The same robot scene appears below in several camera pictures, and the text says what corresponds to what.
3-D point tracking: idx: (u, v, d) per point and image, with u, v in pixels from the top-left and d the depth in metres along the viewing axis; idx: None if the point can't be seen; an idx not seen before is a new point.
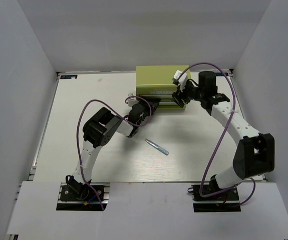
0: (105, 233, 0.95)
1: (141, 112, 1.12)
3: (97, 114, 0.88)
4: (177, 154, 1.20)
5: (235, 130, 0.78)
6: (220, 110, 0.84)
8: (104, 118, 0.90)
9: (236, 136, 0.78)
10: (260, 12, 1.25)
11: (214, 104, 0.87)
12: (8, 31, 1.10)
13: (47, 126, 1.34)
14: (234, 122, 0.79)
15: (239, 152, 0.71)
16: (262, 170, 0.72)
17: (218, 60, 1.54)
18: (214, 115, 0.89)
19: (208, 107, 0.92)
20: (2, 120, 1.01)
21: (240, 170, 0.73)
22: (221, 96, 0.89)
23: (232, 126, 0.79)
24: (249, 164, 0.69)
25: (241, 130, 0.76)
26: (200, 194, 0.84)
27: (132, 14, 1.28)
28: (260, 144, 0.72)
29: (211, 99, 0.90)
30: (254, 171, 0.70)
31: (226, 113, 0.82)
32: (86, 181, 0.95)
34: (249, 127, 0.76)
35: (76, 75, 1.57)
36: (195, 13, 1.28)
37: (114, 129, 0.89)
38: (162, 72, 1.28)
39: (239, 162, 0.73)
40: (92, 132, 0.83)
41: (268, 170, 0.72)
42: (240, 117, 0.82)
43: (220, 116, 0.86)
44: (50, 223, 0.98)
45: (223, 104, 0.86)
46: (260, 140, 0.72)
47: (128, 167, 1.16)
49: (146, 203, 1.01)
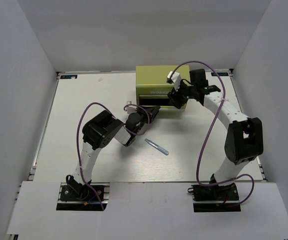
0: (105, 233, 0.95)
1: (138, 122, 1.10)
3: (98, 116, 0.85)
4: (177, 154, 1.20)
5: (226, 117, 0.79)
6: (211, 99, 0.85)
8: (105, 120, 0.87)
9: (227, 122, 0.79)
10: (261, 12, 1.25)
11: (206, 95, 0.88)
12: (8, 31, 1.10)
13: (46, 126, 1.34)
14: (224, 109, 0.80)
15: (229, 136, 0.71)
16: (251, 153, 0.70)
17: (218, 60, 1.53)
18: (206, 105, 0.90)
19: (201, 100, 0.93)
20: (2, 120, 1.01)
21: (231, 154, 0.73)
22: (213, 87, 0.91)
23: (222, 113, 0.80)
24: (239, 147, 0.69)
25: (231, 115, 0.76)
26: (198, 182, 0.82)
27: (132, 14, 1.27)
28: (249, 129, 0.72)
29: (202, 90, 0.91)
30: (244, 154, 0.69)
31: (217, 102, 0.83)
32: (86, 181, 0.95)
34: (238, 113, 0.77)
35: (76, 75, 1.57)
36: (195, 13, 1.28)
37: (115, 132, 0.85)
38: (162, 72, 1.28)
39: (230, 146, 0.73)
40: (92, 133, 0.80)
41: (257, 153, 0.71)
42: (230, 104, 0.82)
43: (211, 105, 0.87)
44: (50, 222, 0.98)
45: (214, 94, 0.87)
46: (249, 124, 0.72)
47: (128, 166, 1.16)
49: (146, 203, 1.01)
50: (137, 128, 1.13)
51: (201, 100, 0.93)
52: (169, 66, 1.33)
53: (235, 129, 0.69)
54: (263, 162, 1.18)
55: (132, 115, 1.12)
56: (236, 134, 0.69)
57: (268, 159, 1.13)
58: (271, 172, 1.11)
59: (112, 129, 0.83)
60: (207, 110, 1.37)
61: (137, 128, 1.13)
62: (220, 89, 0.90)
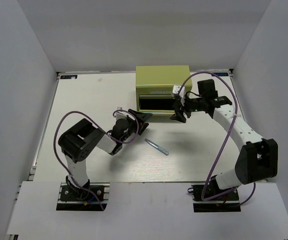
0: (105, 233, 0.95)
1: (126, 128, 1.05)
3: (76, 125, 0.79)
4: (177, 154, 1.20)
5: (238, 135, 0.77)
6: (222, 113, 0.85)
8: (84, 130, 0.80)
9: (239, 141, 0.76)
10: (261, 11, 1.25)
11: (216, 107, 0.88)
12: (9, 31, 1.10)
13: (47, 126, 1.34)
14: (237, 126, 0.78)
15: (241, 156, 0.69)
16: (264, 176, 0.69)
17: (218, 60, 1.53)
18: (216, 118, 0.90)
19: (210, 112, 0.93)
20: (2, 120, 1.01)
21: (243, 175, 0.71)
22: (223, 99, 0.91)
23: (234, 131, 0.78)
24: (251, 170, 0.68)
25: (244, 135, 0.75)
26: (202, 198, 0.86)
27: (132, 14, 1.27)
28: (263, 150, 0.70)
29: (212, 102, 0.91)
30: (256, 178, 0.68)
31: (228, 117, 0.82)
32: (80, 184, 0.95)
34: (252, 132, 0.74)
35: (76, 75, 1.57)
36: (195, 13, 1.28)
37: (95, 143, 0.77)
38: (162, 73, 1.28)
39: (241, 168, 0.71)
40: (68, 146, 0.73)
41: (270, 175, 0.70)
42: (242, 120, 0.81)
43: (221, 119, 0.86)
44: (50, 223, 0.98)
45: (225, 107, 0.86)
46: (263, 145, 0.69)
47: (128, 167, 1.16)
49: (146, 203, 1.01)
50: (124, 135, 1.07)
51: (210, 112, 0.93)
52: (169, 66, 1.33)
53: (249, 152, 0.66)
54: None
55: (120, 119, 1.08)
56: (249, 157, 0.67)
57: None
58: None
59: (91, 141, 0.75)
60: None
61: (124, 136, 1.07)
62: (231, 102, 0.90)
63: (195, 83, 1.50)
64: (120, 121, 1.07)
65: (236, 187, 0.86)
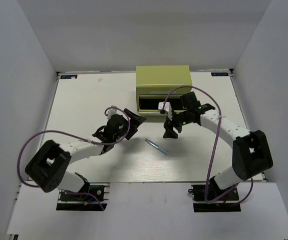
0: (105, 233, 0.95)
1: (121, 124, 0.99)
3: (39, 152, 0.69)
4: (177, 154, 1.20)
5: (226, 133, 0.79)
6: (208, 118, 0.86)
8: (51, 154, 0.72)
9: (229, 139, 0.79)
10: (261, 11, 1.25)
11: (202, 114, 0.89)
12: (9, 31, 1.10)
13: (46, 126, 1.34)
14: (224, 126, 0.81)
15: (235, 154, 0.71)
16: (262, 168, 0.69)
17: (218, 60, 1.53)
18: (204, 124, 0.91)
19: (196, 120, 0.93)
20: (2, 120, 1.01)
21: (241, 171, 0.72)
22: (207, 106, 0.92)
23: (223, 130, 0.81)
24: (248, 163, 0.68)
25: (232, 132, 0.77)
26: (205, 199, 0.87)
27: (132, 13, 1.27)
28: (253, 143, 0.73)
29: (197, 110, 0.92)
30: (255, 170, 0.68)
31: (214, 120, 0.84)
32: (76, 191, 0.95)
34: (239, 128, 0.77)
35: (76, 75, 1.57)
36: (196, 13, 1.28)
37: (62, 169, 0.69)
38: (162, 72, 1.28)
39: (238, 165, 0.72)
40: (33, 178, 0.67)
41: (267, 166, 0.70)
42: (227, 120, 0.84)
43: (209, 124, 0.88)
44: (50, 223, 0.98)
45: (209, 112, 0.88)
46: (252, 138, 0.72)
47: (128, 167, 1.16)
49: (146, 203, 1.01)
50: (118, 133, 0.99)
51: (196, 121, 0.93)
52: (169, 66, 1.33)
53: (241, 146, 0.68)
54: None
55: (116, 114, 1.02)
56: (242, 151, 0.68)
57: None
58: (271, 172, 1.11)
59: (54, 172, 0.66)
60: None
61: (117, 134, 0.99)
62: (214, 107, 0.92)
63: (195, 83, 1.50)
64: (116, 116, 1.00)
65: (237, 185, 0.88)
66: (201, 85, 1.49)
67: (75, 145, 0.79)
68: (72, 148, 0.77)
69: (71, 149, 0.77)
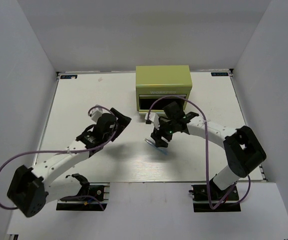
0: (105, 233, 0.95)
1: (113, 123, 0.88)
3: (14, 181, 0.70)
4: (177, 154, 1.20)
5: (215, 135, 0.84)
6: (195, 125, 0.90)
8: (25, 180, 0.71)
9: (219, 140, 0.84)
10: (261, 11, 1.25)
11: (188, 123, 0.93)
12: (9, 31, 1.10)
13: (46, 126, 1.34)
14: (211, 129, 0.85)
15: (229, 154, 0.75)
16: (257, 161, 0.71)
17: (218, 60, 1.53)
18: (193, 132, 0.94)
19: (183, 129, 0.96)
20: (2, 120, 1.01)
21: (239, 169, 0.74)
22: (190, 114, 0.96)
23: (211, 133, 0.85)
24: (242, 159, 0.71)
25: (220, 132, 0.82)
26: (209, 201, 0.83)
27: (132, 13, 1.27)
28: (243, 139, 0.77)
29: (182, 120, 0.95)
30: (250, 164, 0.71)
31: (200, 125, 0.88)
32: (74, 195, 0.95)
34: (225, 128, 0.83)
35: (76, 75, 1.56)
36: (196, 13, 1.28)
37: (40, 194, 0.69)
38: (162, 72, 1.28)
39: (234, 163, 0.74)
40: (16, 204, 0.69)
41: (262, 158, 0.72)
42: (212, 123, 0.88)
43: (196, 130, 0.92)
44: (50, 222, 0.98)
45: (195, 119, 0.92)
46: (241, 135, 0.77)
47: (128, 167, 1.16)
49: (146, 203, 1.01)
50: (109, 133, 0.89)
51: (183, 130, 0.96)
52: (169, 66, 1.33)
53: (232, 144, 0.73)
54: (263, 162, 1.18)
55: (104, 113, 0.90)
56: (234, 148, 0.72)
57: (269, 159, 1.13)
58: (271, 172, 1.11)
59: (31, 200, 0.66)
60: (207, 111, 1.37)
61: (108, 134, 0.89)
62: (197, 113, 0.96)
63: (195, 83, 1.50)
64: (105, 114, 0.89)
65: (236, 182, 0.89)
66: (201, 85, 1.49)
67: (51, 165, 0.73)
68: (47, 170, 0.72)
69: (46, 171, 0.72)
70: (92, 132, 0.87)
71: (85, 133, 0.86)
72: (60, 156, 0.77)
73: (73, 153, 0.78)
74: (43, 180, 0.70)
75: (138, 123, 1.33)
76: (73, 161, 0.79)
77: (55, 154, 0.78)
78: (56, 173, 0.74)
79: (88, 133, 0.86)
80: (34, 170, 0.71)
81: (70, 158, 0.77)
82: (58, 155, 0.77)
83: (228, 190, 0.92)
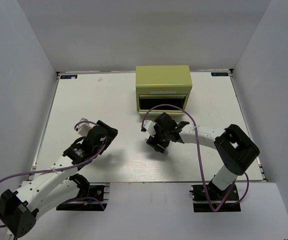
0: (105, 233, 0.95)
1: (104, 135, 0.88)
3: (0, 206, 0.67)
4: (177, 154, 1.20)
5: (206, 138, 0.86)
6: (186, 133, 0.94)
8: (11, 205, 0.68)
9: (210, 142, 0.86)
10: (261, 11, 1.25)
11: (180, 132, 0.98)
12: (9, 31, 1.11)
13: (46, 126, 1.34)
14: (202, 133, 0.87)
15: (223, 154, 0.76)
16: (251, 157, 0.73)
17: (218, 60, 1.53)
18: (186, 140, 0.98)
19: (177, 139, 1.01)
20: (2, 120, 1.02)
21: (235, 167, 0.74)
22: (181, 123, 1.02)
23: (202, 137, 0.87)
24: (235, 156, 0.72)
25: (211, 135, 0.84)
26: (208, 202, 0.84)
27: (132, 14, 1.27)
28: (233, 137, 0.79)
29: (175, 130, 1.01)
30: (246, 161, 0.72)
31: (191, 132, 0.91)
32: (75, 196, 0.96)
34: (215, 130, 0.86)
35: (76, 75, 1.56)
36: (196, 13, 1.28)
37: (27, 218, 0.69)
38: (161, 72, 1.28)
39: (230, 162, 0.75)
40: (5, 224, 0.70)
41: (255, 153, 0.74)
42: (202, 127, 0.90)
43: (188, 137, 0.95)
44: (50, 223, 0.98)
45: (185, 128, 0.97)
46: (231, 134, 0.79)
47: (127, 167, 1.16)
49: (146, 203, 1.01)
50: (99, 145, 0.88)
51: (178, 139, 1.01)
52: (168, 66, 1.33)
53: (222, 144, 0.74)
54: (263, 162, 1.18)
55: (94, 126, 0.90)
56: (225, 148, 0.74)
57: (269, 159, 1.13)
58: (271, 172, 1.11)
59: (18, 224, 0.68)
60: (207, 111, 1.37)
61: (98, 147, 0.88)
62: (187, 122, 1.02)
63: (195, 83, 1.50)
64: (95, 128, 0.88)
65: (235, 181, 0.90)
66: (201, 85, 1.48)
67: (37, 186, 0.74)
68: (31, 192, 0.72)
69: (31, 193, 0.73)
70: (81, 144, 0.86)
71: (74, 145, 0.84)
72: (46, 175, 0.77)
73: (59, 171, 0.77)
74: (28, 204, 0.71)
75: (138, 123, 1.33)
76: (61, 178, 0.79)
77: (41, 174, 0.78)
78: (43, 193, 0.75)
79: (76, 146, 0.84)
80: (19, 194, 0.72)
81: (57, 176, 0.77)
82: (44, 175, 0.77)
83: (228, 191, 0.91)
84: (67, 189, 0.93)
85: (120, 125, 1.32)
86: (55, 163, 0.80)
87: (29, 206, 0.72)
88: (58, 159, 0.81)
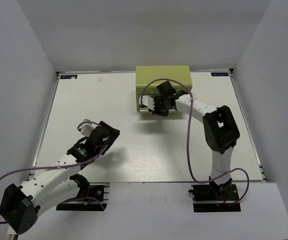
0: (105, 233, 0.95)
1: (106, 135, 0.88)
3: (4, 200, 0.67)
4: (177, 155, 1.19)
5: (197, 112, 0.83)
6: (182, 101, 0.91)
8: (15, 199, 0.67)
9: (200, 118, 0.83)
10: (261, 12, 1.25)
11: (176, 100, 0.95)
12: (9, 31, 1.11)
13: (46, 126, 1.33)
14: (196, 106, 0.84)
15: (207, 129, 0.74)
16: (230, 138, 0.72)
17: (218, 60, 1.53)
18: (179, 108, 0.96)
19: (172, 105, 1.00)
20: (2, 119, 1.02)
21: (213, 143, 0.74)
22: (181, 92, 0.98)
23: (195, 110, 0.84)
24: (219, 133, 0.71)
25: (202, 110, 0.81)
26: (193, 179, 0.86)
27: (132, 14, 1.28)
28: (222, 118, 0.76)
29: (172, 96, 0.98)
30: (224, 140, 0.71)
31: (187, 102, 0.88)
32: (74, 196, 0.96)
34: (208, 106, 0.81)
35: (76, 75, 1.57)
36: (195, 13, 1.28)
37: (30, 212, 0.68)
38: (160, 72, 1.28)
39: (210, 137, 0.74)
40: (7, 221, 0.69)
41: (235, 137, 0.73)
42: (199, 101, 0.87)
43: (183, 107, 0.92)
44: (50, 222, 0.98)
45: (183, 97, 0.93)
46: (220, 114, 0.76)
47: (128, 166, 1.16)
49: (146, 203, 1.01)
50: (101, 145, 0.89)
51: (172, 106, 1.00)
52: (167, 66, 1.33)
53: (210, 120, 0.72)
54: (263, 162, 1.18)
55: (97, 126, 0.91)
56: (212, 123, 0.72)
57: (269, 159, 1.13)
58: (272, 173, 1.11)
59: (21, 220, 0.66)
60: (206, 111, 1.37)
61: (100, 147, 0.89)
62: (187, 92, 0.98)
63: (195, 83, 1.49)
64: (98, 127, 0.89)
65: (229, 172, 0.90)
66: (201, 85, 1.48)
67: (41, 182, 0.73)
68: (36, 187, 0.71)
69: (35, 188, 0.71)
70: (83, 144, 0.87)
71: (77, 145, 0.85)
72: (50, 172, 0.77)
73: (64, 168, 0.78)
74: (32, 198, 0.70)
75: (139, 123, 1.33)
76: (64, 176, 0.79)
77: (44, 171, 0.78)
78: (46, 189, 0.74)
79: (79, 145, 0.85)
80: (23, 189, 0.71)
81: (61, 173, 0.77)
82: (47, 172, 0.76)
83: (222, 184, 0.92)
84: (68, 189, 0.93)
85: (120, 125, 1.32)
86: (59, 160, 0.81)
87: (33, 201, 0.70)
88: (62, 157, 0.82)
